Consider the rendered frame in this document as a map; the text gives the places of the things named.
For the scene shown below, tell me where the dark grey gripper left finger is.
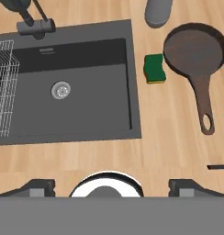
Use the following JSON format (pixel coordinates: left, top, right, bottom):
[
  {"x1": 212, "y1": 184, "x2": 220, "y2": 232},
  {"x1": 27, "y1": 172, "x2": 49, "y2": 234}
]
[{"x1": 0, "y1": 178, "x2": 56, "y2": 198}]

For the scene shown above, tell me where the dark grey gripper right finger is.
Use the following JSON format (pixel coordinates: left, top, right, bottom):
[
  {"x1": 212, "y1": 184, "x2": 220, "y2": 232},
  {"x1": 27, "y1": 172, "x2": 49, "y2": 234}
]
[{"x1": 168, "y1": 178, "x2": 224, "y2": 198}]

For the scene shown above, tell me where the dark grey sink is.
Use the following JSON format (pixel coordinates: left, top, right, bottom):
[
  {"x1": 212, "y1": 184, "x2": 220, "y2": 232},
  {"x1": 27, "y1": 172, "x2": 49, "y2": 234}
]
[{"x1": 0, "y1": 19, "x2": 142, "y2": 147}]

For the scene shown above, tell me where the green sponge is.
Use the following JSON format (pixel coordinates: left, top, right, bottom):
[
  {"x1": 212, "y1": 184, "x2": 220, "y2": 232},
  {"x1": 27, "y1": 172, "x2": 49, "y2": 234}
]
[{"x1": 142, "y1": 53, "x2": 167, "y2": 85}]

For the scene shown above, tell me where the dark brown pan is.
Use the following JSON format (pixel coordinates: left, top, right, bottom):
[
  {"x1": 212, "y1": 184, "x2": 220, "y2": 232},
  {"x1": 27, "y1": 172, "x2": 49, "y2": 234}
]
[{"x1": 162, "y1": 22, "x2": 224, "y2": 136}]

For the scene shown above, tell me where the thin black bar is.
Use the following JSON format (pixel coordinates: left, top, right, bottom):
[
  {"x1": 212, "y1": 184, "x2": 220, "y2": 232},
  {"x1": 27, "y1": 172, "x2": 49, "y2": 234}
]
[{"x1": 207, "y1": 163, "x2": 224, "y2": 171}]

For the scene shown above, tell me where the white and black round plate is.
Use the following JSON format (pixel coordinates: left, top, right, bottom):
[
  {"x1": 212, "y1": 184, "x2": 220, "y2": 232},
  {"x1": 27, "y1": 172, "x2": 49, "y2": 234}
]
[{"x1": 69, "y1": 170, "x2": 145, "y2": 198}]

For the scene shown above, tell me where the dark grey tap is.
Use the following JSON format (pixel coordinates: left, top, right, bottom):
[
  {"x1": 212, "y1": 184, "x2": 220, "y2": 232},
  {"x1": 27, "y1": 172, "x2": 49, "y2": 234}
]
[{"x1": 0, "y1": 0, "x2": 56, "y2": 41}]

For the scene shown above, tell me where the grey cylindrical container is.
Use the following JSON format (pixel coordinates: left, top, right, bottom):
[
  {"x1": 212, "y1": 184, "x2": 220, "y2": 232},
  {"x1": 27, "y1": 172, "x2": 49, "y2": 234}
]
[{"x1": 144, "y1": 0, "x2": 174, "y2": 29}]

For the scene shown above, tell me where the white wire rack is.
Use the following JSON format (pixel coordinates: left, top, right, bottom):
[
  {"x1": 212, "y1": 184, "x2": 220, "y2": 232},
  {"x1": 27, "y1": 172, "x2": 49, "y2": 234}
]
[{"x1": 0, "y1": 39, "x2": 20, "y2": 144}]

